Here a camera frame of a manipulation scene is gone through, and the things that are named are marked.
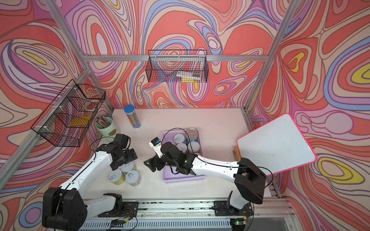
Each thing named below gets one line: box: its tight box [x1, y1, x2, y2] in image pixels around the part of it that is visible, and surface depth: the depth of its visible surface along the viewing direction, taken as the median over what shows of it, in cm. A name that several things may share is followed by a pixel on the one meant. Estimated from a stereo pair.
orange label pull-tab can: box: [173, 133, 185, 144], surface depth 98 cm
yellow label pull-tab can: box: [108, 168, 126, 186], surface depth 81 cm
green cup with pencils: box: [95, 114, 120, 143], surface depth 93 cm
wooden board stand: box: [232, 145, 241, 162], surface depth 90 cm
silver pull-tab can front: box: [125, 169, 143, 187], surface depth 82 cm
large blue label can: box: [185, 128, 199, 143], surface depth 93 cm
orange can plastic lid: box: [187, 141, 200, 153], surface depth 90 cm
